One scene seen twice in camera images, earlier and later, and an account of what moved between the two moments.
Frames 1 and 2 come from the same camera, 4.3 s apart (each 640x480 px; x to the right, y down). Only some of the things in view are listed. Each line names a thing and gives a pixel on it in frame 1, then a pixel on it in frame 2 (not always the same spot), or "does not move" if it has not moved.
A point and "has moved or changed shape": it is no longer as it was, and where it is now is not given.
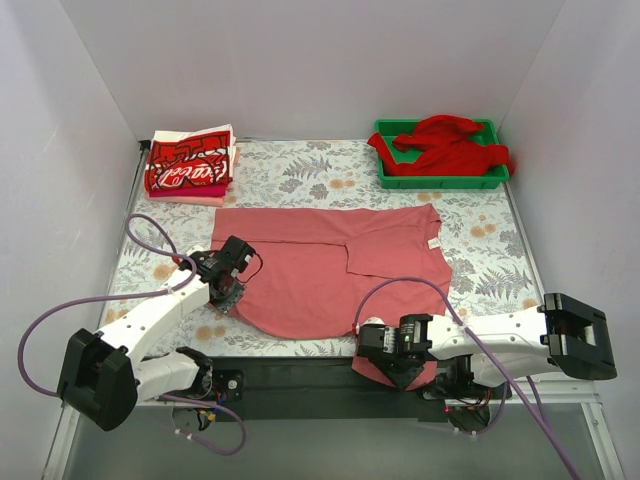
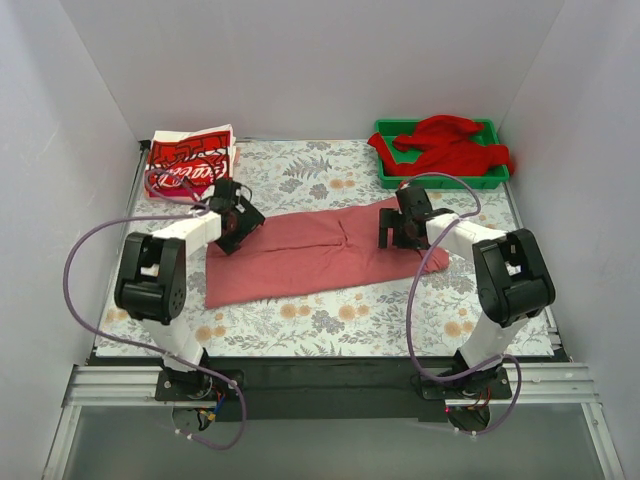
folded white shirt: (171, 136) does not move
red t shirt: (445, 146) does not move
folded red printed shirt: (202, 160) does not move
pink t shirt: (312, 265) has moved or changed shape
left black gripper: (227, 298) → (245, 225)
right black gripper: (395, 366) → (392, 228)
